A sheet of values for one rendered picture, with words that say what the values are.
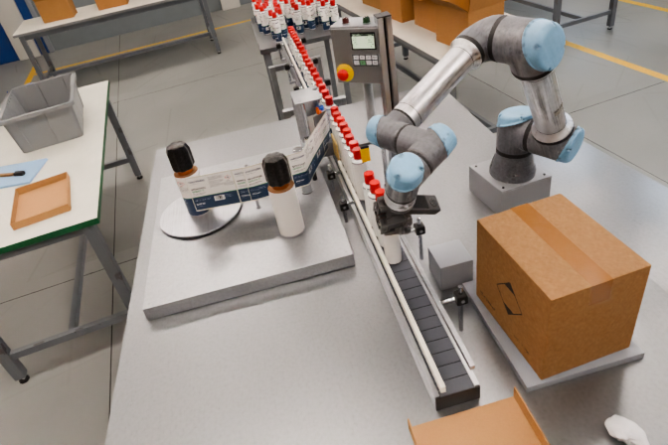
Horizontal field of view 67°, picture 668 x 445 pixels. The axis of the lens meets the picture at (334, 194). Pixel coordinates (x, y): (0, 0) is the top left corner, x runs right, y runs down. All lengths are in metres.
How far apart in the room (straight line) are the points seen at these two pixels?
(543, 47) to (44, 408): 2.58
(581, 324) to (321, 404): 0.63
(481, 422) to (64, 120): 2.66
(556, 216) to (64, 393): 2.37
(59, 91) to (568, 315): 3.26
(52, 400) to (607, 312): 2.44
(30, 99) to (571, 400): 3.37
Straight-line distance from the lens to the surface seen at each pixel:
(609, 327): 1.33
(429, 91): 1.27
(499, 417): 1.30
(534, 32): 1.32
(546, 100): 1.49
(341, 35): 1.67
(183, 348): 1.58
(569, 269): 1.21
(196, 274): 1.71
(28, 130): 3.26
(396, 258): 1.53
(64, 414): 2.82
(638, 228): 1.82
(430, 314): 1.41
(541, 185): 1.83
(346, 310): 1.51
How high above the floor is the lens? 1.94
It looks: 34 degrees down
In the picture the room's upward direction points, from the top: 11 degrees counter-clockwise
